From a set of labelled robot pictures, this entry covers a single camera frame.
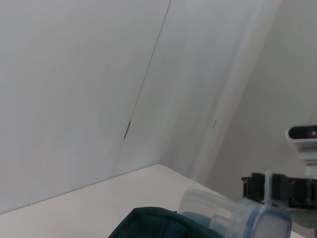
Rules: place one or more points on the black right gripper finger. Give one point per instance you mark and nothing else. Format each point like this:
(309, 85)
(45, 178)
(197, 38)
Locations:
(280, 189)

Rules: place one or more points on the clear plastic food container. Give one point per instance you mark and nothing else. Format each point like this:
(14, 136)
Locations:
(242, 220)

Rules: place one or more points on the dark teal fabric lunch bag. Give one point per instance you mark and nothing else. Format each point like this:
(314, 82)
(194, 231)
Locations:
(158, 225)

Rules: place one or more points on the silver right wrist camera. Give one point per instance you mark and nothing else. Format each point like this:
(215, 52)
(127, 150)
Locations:
(304, 138)

